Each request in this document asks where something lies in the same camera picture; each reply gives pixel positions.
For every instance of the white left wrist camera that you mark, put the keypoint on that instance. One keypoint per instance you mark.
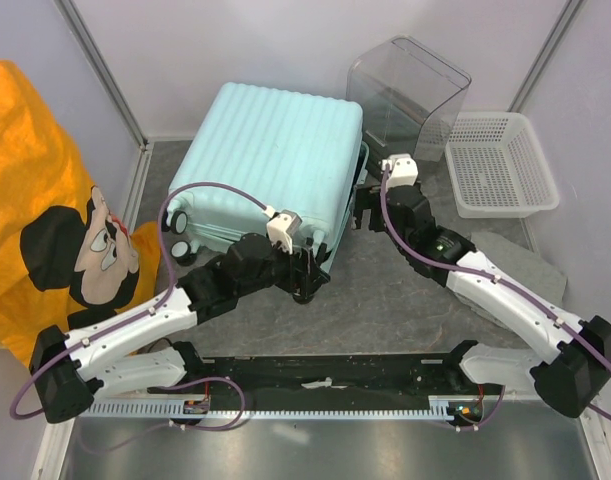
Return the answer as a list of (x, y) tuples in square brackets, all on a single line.
[(281, 228)]

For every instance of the light blue hard suitcase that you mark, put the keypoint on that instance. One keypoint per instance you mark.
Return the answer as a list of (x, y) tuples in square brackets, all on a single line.
[(259, 147)]

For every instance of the white perforated plastic basket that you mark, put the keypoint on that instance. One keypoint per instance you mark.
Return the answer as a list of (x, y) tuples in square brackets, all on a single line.
[(497, 167)]

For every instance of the aluminium frame post right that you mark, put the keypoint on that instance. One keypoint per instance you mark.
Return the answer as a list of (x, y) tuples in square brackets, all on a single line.
[(553, 40)]

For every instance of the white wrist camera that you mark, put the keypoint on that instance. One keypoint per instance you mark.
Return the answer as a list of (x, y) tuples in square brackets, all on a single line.
[(403, 170), (281, 228)]

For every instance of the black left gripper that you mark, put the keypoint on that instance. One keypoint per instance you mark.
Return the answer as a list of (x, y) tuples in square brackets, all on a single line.
[(305, 275)]

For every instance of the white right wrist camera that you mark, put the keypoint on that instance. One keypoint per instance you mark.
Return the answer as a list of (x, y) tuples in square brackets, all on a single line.
[(403, 170)]

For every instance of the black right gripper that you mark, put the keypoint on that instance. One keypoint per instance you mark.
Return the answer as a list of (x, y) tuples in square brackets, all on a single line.
[(365, 198)]

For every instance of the aluminium frame post left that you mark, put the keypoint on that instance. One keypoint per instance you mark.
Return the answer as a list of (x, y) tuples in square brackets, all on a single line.
[(95, 58)]

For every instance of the aluminium frame post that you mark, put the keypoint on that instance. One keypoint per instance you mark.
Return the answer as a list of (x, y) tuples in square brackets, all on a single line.
[(95, 58), (553, 40)]

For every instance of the white slotted cable duct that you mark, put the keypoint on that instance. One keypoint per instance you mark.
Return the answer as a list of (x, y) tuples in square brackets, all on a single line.
[(334, 405)]

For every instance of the clear smoky plastic container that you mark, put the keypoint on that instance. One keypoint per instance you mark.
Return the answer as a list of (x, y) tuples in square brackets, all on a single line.
[(410, 96)]

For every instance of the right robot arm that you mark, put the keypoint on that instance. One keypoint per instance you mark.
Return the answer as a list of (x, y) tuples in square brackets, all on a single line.
[(567, 360)]

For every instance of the grey folded cloth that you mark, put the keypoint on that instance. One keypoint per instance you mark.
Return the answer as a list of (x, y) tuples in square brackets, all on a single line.
[(523, 266)]

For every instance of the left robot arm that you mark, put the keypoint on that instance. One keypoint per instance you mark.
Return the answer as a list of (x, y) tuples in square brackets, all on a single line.
[(72, 370)]

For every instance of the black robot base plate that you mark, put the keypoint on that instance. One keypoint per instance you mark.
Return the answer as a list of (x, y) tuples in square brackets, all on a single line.
[(420, 375)]

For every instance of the orange cartoon mouse bag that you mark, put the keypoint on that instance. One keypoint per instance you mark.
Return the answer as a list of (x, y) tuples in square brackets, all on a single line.
[(66, 259)]

